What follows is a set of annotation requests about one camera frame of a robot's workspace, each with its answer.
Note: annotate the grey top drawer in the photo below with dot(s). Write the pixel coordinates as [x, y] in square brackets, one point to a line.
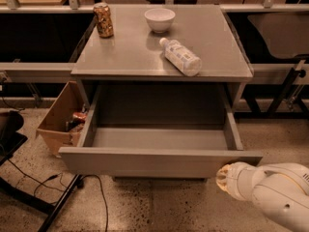
[158, 130]

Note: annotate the dark chair at right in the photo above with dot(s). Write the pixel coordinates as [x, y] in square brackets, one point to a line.
[287, 37]

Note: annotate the white plastic bottle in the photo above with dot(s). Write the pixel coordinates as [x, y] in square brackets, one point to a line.
[181, 57]

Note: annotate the white ceramic bowl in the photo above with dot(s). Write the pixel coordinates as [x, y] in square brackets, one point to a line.
[159, 19]

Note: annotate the patterned drink can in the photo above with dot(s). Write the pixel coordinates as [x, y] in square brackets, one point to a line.
[103, 20]

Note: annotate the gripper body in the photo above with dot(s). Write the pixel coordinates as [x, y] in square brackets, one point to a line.
[235, 177]

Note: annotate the black chair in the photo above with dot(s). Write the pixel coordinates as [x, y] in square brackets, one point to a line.
[11, 140]

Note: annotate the brown cardboard box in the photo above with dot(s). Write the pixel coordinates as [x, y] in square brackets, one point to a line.
[52, 128]

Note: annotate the red item in box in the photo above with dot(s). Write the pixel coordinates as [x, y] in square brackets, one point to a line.
[76, 122]

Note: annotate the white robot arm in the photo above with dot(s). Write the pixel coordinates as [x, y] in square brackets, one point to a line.
[280, 191]

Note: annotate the grey drawer cabinet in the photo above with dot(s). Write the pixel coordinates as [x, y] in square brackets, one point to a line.
[134, 52]

